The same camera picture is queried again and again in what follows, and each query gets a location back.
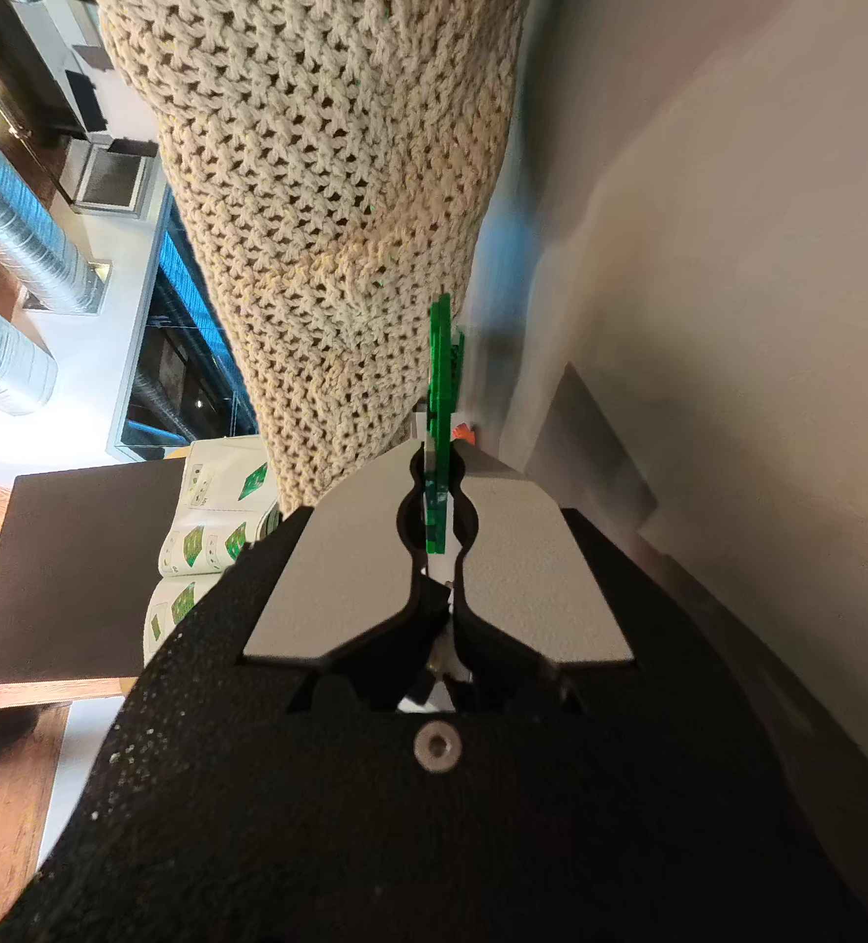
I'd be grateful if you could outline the glass window panel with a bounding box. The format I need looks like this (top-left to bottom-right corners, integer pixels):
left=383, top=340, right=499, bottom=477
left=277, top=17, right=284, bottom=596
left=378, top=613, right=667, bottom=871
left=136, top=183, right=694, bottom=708
left=113, top=192, right=258, bottom=461

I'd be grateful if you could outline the large silver ventilation duct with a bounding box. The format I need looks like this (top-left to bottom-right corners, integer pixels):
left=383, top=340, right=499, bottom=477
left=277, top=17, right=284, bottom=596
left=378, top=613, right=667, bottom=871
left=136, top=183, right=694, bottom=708
left=0, top=111, right=111, bottom=316

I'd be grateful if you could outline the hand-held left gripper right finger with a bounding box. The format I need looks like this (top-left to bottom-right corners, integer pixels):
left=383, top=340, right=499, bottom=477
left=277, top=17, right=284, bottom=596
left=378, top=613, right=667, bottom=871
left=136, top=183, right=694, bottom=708
left=452, top=441, right=635, bottom=667

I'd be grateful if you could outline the green lego plate assembly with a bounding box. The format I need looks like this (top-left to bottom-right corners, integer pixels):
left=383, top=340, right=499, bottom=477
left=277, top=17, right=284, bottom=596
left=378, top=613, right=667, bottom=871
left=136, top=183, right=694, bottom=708
left=425, top=293, right=466, bottom=555

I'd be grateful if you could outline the person's right forearm knitted sleeve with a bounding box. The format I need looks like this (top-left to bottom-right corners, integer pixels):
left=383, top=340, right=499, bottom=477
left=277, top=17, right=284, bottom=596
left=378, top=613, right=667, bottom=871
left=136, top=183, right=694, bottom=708
left=99, top=0, right=527, bottom=517

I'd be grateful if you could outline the lego instruction booklet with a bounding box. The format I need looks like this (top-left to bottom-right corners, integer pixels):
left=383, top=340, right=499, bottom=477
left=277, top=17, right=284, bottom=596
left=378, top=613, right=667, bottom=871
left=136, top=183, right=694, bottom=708
left=143, top=438, right=284, bottom=664

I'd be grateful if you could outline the black rectangular mat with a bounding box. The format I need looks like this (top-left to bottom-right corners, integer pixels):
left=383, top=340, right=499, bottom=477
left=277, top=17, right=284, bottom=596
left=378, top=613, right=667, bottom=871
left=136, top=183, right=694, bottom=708
left=0, top=460, right=188, bottom=686

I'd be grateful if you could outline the white ventilation grille box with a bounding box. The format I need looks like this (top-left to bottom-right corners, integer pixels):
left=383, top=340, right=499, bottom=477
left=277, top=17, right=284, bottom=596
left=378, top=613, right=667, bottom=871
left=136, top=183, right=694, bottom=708
left=58, top=136, right=159, bottom=218

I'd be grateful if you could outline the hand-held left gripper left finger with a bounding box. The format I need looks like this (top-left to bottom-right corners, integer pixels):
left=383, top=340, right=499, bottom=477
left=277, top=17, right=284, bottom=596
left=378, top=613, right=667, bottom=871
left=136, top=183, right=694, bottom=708
left=243, top=441, right=429, bottom=667

